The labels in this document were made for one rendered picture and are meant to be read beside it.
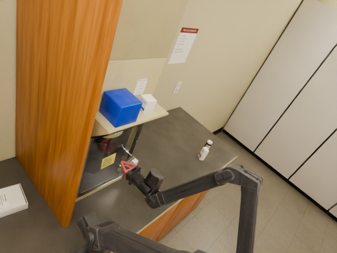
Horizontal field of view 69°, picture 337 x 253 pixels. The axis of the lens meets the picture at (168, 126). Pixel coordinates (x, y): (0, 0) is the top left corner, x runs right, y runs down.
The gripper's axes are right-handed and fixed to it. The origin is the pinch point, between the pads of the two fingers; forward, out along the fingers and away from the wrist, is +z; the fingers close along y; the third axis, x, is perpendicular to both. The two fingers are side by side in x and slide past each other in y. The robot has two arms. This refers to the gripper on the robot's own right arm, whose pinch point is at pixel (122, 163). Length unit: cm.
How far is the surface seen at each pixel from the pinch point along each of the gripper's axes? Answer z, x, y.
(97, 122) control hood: 1.2, 10.3, 36.9
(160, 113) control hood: -4.9, -16.3, 29.2
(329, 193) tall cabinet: -131, -245, -173
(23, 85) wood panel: 39, 19, 32
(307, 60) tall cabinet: -6, -288, -52
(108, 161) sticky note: 4.2, 5.4, 2.0
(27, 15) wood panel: 38, 11, 59
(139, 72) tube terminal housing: 5.4, -12.2, 46.0
